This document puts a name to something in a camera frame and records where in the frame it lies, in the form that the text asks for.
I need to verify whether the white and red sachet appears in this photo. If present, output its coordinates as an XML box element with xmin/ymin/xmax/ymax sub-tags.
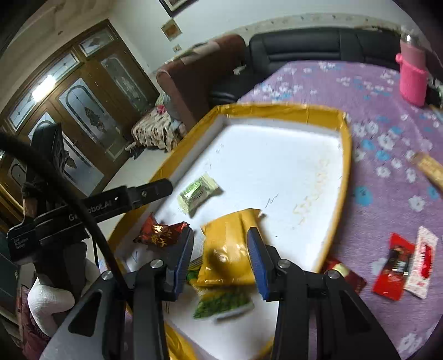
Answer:
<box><xmin>403</xmin><ymin>226</ymin><xmax>439</xmax><ymax>299</ymax></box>

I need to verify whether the patterned blanket bed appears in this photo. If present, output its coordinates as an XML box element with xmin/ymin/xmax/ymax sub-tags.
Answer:
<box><xmin>131</xmin><ymin>97</ymin><xmax>187</xmax><ymax>152</ymax></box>

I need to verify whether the wooden glass-panel door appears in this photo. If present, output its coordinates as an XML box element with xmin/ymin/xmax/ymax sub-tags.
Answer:
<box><xmin>0</xmin><ymin>19</ymin><xmax>160</xmax><ymax>222</ymax></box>

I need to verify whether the pink knit-sleeved bottle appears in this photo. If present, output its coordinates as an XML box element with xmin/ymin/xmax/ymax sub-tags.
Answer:
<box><xmin>396</xmin><ymin>30</ymin><xmax>429</xmax><ymax>107</ymax></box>

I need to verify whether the cracker packet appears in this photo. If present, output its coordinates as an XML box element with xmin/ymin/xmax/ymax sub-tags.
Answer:
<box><xmin>411</xmin><ymin>152</ymin><xmax>443</xmax><ymax>191</ymax></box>

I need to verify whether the purple floral tablecloth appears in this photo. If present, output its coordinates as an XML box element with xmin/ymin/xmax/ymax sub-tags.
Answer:
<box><xmin>238</xmin><ymin>61</ymin><xmax>442</xmax><ymax>359</ymax></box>

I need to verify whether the dark red candy packet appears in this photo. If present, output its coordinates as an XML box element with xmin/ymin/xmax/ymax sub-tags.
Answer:
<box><xmin>133</xmin><ymin>213</ymin><xmax>189</xmax><ymax>248</ymax></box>

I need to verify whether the small yellow wall picture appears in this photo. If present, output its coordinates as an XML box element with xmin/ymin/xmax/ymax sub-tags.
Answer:
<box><xmin>161</xmin><ymin>18</ymin><xmax>182</xmax><ymax>41</ymax></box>

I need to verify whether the yellow-rimmed white tray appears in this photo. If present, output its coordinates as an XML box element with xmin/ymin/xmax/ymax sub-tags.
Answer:
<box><xmin>107</xmin><ymin>103</ymin><xmax>353</xmax><ymax>360</ymax></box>

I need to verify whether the black leather sofa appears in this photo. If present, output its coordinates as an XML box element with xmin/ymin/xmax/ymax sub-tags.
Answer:
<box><xmin>209</xmin><ymin>27</ymin><xmax>400</xmax><ymax>107</ymax></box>

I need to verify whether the person's left hand white glove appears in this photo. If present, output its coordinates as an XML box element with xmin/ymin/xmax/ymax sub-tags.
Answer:
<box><xmin>26</xmin><ymin>257</ymin><xmax>102</xmax><ymax>338</ymax></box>

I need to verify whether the yellow snack packet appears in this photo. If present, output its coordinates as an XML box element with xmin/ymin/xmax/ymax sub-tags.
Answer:
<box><xmin>197</xmin><ymin>209</ymin><xmax>261</xmax><ymax>287</ymax></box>

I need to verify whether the dark red round-logo packet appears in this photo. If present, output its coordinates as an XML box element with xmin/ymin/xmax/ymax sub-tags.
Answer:
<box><xmin>321</xmin><ymin>256</ymin><xmax>366</xmax><ymax>294</ymax></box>

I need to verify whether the pale green candy packet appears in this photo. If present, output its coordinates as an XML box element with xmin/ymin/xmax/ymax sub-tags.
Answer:
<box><xmin>177</xmin><ymin>174</ymin><xmax>219</xmax><ymax>217</ymax></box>

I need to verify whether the framed wall painting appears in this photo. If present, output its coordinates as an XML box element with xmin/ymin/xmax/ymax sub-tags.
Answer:
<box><xmin>159</xmin><ymin>0</ymin><xmax>197</xmax><ymax>17</ymax></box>

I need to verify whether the brown armchair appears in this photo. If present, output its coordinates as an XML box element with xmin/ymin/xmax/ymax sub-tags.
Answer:
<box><xmin>156</xmin><ymin>34</ymin><xmax>246</xmax><ymax>130</ymax></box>

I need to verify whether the red and black snack packet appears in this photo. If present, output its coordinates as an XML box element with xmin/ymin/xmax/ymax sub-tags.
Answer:
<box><xmin>372</xmin><ymin>233</ymin><xmax>414</xmax><ymax>301</ymax></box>

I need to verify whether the green pea snack packet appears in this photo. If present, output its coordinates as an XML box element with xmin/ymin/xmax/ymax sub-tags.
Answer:
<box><xmin>186</xmin><ymin>270</ymin><xmax>254</xmax><ymax>321</ymax></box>

